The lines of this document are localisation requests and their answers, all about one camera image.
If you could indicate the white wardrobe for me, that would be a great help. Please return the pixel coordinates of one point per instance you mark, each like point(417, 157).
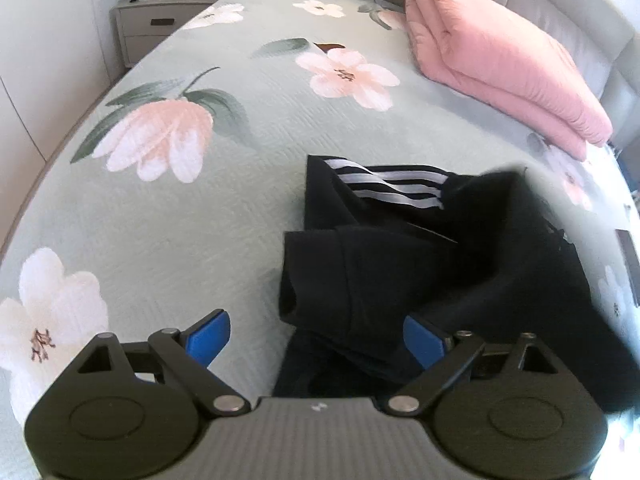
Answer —
point(45, 60)

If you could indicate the black phone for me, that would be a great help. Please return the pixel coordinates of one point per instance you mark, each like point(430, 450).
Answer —
point(631, 265)

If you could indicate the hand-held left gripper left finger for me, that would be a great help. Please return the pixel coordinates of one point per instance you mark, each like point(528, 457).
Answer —
point(210, 336)

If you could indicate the navy striped zip hoodie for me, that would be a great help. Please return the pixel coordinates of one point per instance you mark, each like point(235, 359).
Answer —
point(410, 270)

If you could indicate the floral green bedspread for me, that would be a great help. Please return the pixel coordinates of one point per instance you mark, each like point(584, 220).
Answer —
point(175, 220)

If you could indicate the folded pink blanket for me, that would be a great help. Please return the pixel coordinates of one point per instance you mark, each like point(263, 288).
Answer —
point(490, 60)

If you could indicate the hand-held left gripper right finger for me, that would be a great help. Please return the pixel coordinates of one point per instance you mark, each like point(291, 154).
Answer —
point(424, 342)

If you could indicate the grey nightstand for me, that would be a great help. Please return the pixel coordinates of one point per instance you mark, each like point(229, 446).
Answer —
point(150, 27)

